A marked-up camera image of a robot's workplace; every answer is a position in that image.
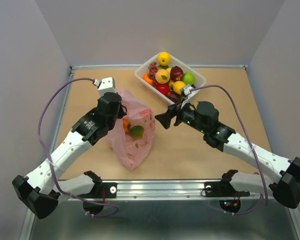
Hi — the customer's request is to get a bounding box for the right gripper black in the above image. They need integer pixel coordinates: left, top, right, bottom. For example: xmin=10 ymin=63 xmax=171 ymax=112
xmin=155 ymin=98 xmax=208 ymax=134

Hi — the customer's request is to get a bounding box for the pink plastic bag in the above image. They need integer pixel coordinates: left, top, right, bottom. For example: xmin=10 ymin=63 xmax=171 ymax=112
xmin=106 ymin=88 xmax=156 ymax=171

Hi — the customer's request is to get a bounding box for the dark red apple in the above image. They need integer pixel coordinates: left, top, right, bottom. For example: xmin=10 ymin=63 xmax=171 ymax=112
xmin=170 ymin=66 xmax=184 ymax=82

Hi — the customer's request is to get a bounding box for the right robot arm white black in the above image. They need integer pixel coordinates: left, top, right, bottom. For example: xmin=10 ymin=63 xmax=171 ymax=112
xmin=155 ymin=101 xmax=300 ymax=209

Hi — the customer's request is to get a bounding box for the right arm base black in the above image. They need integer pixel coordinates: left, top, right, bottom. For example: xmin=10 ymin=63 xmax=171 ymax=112
xmin=200 ymin=169 xmax=250 ymax=214

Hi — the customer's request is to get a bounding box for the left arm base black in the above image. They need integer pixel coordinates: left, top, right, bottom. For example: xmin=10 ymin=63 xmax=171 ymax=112
xmin=71 ymin=171 xmax=119 ymax=218

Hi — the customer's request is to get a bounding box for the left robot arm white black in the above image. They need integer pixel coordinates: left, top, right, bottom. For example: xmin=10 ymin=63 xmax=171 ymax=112
xmin=12 ymin=92 xmax=127 ymax=219

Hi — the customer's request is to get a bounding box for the small orange red fruit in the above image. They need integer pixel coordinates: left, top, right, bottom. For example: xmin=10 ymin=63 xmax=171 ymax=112
xmin=122 ymin=118 xmax=131 ymax=134

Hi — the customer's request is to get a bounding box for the dark purple plum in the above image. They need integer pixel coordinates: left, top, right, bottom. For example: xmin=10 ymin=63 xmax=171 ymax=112
xmin=167 ymin=91 xmax=181 ymax=103

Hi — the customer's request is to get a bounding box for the yellow bell pepper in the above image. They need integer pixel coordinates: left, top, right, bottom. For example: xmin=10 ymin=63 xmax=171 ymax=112
xmin=168 ymin=80 xmax=175 ymax=89

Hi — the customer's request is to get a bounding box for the white plastic basket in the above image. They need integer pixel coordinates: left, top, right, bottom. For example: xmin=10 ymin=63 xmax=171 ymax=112
xmin=135 ymin=52 xmax=207 ymax=105

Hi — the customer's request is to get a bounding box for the large green apple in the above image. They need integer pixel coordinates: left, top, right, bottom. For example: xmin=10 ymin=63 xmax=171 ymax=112
xmin=182 ymin=72 xmax=196 ymax=85

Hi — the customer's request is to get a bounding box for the orange tangerine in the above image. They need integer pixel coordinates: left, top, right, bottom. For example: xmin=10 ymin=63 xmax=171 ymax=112
xmin=142 ymin=73 xmax=155 ymax=87

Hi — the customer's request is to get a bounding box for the green yellow mango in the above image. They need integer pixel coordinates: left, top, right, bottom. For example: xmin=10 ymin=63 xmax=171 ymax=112
xmin=157 ymin=65 xmax=168 ymax=70

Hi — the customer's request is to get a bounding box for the purple grape bunch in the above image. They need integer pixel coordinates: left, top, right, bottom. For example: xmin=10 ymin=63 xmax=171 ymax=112
xmin=147 ymin=62 xmax=158 ymax=80

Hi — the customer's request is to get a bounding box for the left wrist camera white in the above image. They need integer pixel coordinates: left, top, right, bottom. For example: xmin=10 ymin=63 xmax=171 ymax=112
xmin=93 ymin=77 xmax=116 ymax=97

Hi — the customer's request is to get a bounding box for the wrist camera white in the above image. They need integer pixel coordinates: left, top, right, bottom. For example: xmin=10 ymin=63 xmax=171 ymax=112
xmin=180 ymin=84 xmax=199 ymax=109
xmin=93 ymin=77 xmax=116 ymax=97

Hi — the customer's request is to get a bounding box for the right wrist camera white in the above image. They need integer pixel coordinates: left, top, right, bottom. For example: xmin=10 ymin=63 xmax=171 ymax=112
xmin=180 ymin=84 xmax=199 ymax=109

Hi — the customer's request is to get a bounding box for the aluminium front rail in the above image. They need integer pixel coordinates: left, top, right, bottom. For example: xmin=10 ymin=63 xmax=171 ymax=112
xmin=29 ymin=178 xmax=297 ymax=201

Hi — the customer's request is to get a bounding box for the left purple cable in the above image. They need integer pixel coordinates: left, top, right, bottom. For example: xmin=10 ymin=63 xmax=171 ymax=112
xmin=37 ymin=77 xmax=120 ymax=218

